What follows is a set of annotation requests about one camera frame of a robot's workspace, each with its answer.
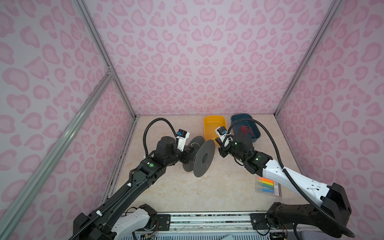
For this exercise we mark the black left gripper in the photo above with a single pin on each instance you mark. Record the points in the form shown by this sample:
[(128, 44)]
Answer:
[(186, 153)]

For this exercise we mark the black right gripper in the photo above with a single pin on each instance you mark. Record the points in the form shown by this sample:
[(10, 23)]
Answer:
[(223, 148)]

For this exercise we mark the dark grey cable spool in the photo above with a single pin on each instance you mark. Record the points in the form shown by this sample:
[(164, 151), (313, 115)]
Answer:
[(203, 156)]

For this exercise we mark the yellow plastic tray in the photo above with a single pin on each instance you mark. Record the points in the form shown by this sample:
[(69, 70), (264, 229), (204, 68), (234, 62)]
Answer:
[(211, 123)]

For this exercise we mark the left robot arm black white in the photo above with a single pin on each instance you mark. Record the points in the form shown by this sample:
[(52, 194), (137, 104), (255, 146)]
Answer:
[(106, 222)]

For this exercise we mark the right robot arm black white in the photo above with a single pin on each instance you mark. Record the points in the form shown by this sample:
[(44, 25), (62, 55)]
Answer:
[(327, 207)]

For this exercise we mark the teal plastic tray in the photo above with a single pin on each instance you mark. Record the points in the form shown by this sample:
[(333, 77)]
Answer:
[(247, 127)]

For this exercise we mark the pack of coloured markers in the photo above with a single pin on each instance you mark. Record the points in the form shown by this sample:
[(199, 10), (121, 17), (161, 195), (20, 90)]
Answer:
[(268, 187)]

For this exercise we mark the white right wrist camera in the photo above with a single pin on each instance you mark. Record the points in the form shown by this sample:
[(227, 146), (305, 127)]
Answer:
[(224, 139)]

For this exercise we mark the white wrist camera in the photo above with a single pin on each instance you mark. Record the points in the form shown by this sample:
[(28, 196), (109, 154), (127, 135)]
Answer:
[(224, 139), (181, 139)]

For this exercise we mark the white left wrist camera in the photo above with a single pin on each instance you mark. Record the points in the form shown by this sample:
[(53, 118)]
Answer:
[(181, 139)]

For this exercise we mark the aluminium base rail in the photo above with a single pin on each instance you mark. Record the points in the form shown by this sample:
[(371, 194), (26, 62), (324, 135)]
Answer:
[(220, 226)]

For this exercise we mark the right aluminium corner post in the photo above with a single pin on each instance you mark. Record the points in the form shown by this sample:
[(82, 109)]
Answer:
[(331, 14)]

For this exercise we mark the diagonal aluminium frame bar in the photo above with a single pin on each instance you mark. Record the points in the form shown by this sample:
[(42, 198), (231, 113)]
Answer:
[(21, 204)]

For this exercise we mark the aluminium corner frame post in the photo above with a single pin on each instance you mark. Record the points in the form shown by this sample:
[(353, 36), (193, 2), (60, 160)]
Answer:
[(91, 26)]

